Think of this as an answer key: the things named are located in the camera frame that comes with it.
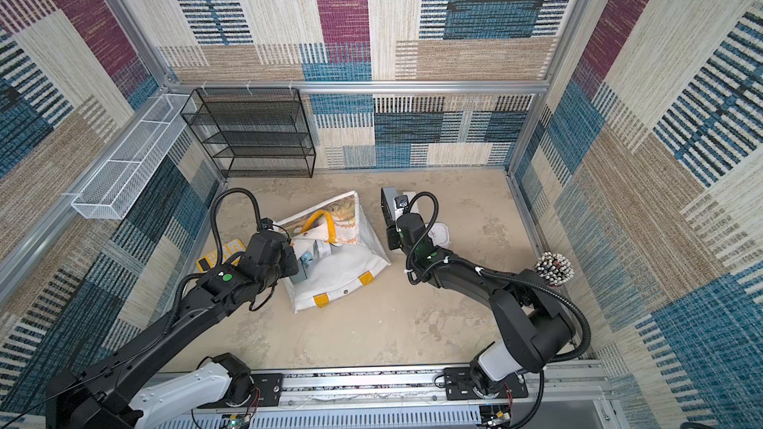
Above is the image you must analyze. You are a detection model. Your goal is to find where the black mesh shelf rack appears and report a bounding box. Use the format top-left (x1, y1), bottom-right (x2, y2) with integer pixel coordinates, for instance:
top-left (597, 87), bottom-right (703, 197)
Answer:
top-left (180, 87), bottom-right (317, 179)

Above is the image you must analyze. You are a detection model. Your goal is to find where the white canvas tote bag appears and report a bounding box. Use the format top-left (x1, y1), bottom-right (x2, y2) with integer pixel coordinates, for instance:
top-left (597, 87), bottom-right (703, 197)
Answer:
top-left (278, 191), bottom-right (391, 313)

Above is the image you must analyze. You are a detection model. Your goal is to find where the yellow calculator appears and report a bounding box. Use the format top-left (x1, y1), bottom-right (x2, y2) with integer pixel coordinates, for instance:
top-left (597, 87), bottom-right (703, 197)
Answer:
top-left (195, 238), bottom-right (246, 275)

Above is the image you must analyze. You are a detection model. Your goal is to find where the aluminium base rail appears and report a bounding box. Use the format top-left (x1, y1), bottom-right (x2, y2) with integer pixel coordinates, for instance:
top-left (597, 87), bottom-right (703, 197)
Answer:
top-left (130, 359), bottom-right (629, 428)

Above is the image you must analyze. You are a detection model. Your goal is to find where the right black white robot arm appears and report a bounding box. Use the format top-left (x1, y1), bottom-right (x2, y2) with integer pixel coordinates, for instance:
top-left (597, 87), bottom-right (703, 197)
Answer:
top-left (381, 187), bottom-right (592, 398)

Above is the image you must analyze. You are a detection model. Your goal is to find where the white square alarm clock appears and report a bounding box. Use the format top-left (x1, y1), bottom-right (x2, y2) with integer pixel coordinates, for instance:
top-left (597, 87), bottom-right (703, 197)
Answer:
top-left (429, 222), bottom-right (450, 248)

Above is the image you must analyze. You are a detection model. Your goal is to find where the cup of pencils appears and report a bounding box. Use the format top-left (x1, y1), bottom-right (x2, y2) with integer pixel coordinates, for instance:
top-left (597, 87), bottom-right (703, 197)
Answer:
top-left (534, 251), bottom-right (574, 287)

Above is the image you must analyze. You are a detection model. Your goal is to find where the light blue twin-bell clock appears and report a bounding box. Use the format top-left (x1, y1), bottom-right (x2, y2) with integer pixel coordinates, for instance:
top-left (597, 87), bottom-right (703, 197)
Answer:
top-left (290, 251), bottom-right (318, 284)

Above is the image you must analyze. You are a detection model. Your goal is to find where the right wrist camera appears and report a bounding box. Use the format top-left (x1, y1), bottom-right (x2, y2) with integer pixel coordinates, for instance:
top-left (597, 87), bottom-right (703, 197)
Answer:
top-left (393, 193), bottom-right (409, 218)

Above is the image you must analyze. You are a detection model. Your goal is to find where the white wire mesh basket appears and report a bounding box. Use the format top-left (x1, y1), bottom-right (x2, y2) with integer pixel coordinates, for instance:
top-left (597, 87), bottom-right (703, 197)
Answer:
top-left (71, 93), bottom-right (189, 220)

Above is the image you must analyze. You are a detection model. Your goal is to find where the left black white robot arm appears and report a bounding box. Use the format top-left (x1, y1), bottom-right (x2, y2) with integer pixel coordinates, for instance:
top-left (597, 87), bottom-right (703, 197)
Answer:
top-left (22, 188), bottom-right (298, 428)

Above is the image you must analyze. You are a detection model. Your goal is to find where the grey white device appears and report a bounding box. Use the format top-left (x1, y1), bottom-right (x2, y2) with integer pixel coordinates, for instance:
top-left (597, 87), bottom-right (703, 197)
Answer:
top-left (381, 187), bottom-right (399, 228)

